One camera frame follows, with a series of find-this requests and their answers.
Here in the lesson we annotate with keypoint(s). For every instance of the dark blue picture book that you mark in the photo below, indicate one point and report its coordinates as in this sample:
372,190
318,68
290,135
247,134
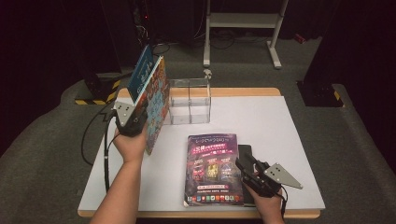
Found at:
141,74

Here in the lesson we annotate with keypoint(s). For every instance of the black equipment rack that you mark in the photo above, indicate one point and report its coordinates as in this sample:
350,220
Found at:
141,25

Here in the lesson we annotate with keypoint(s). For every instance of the white metal frame desk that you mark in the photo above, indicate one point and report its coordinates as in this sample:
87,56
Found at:
243,20

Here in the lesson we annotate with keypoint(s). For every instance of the clear acrylic book rack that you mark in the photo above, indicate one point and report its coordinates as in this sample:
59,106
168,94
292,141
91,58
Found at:
190,102

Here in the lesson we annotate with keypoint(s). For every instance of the black yellow-striped stand base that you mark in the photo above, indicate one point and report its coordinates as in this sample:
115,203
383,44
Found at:
320,95
99,90

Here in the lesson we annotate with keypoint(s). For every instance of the small white floor object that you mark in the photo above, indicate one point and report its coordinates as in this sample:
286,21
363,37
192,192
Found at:
208,74

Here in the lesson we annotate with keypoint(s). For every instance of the purple magazine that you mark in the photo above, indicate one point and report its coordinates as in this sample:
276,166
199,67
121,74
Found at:
211,171

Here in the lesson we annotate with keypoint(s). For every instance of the person's right hand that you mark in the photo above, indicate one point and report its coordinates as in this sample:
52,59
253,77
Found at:
269,208

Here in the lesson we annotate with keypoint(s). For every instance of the black notebook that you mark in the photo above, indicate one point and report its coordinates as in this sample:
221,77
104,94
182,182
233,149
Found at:
244,152

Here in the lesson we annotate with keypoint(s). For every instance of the white table cover sheet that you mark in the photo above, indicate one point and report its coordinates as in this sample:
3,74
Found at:
274,124

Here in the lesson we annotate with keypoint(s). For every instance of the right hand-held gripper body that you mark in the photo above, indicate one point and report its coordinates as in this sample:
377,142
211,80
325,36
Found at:
274,175

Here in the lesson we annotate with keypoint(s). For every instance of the person's left hand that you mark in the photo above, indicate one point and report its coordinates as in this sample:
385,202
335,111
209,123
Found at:
130,149

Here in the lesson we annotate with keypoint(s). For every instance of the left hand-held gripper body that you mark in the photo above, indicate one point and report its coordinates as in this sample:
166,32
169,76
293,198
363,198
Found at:
124,113

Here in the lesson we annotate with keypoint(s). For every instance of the small red floor object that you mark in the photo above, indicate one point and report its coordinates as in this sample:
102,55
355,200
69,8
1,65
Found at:
299,38

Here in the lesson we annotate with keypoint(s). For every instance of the light blue picture book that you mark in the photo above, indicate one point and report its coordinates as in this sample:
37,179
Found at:
157,105

